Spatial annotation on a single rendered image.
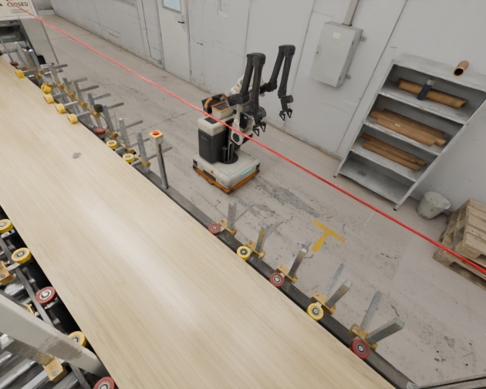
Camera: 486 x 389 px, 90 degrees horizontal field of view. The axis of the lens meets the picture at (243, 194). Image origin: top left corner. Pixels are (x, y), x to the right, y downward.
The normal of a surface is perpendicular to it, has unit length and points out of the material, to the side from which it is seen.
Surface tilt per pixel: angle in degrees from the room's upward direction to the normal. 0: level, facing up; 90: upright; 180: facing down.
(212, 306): 0
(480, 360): 0
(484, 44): 90
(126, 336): 0
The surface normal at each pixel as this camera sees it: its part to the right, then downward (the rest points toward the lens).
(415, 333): 0.10, -0.69
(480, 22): -0.65, 0.50
